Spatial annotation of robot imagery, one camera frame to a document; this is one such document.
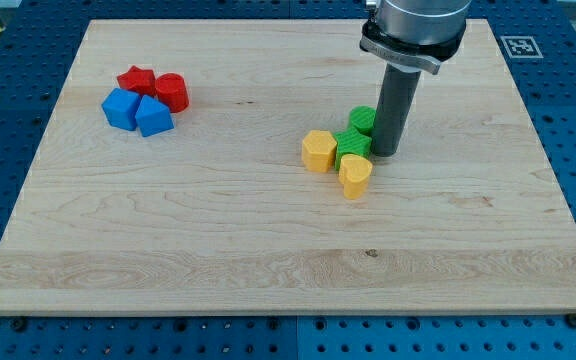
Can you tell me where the red star block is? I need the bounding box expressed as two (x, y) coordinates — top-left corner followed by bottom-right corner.
(116, 66), (156, 97)

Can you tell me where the yellow hexagon block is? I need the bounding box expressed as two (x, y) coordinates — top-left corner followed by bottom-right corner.
(301, 130), (337, 173)

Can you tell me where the green star block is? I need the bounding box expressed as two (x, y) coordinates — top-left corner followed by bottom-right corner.
(333, 127), (372, 170)

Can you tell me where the wooden board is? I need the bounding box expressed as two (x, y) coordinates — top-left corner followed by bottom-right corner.
(0, 20), (576, 317)

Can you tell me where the green cylinder block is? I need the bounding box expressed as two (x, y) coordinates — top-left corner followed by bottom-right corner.
(348, 106), (376, 137)

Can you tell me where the red cylinder block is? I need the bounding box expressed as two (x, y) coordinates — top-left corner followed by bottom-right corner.
(155, 73), (189, 113)

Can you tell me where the yellow heart block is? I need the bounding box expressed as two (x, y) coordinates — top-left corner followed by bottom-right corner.
(338, 154), (373, 200)

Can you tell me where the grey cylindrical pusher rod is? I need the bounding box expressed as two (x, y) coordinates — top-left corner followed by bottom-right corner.
(371, 65), (420, 157)

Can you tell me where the white fiducial marker tag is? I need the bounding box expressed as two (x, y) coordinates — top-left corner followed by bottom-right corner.
(500, 35), (543, 59)

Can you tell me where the blue cube block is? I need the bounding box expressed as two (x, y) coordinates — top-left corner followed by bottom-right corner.
(101, 88), (141, 131)

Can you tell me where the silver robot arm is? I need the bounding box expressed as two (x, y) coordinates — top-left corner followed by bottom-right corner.
(359, 0), (471, 75)

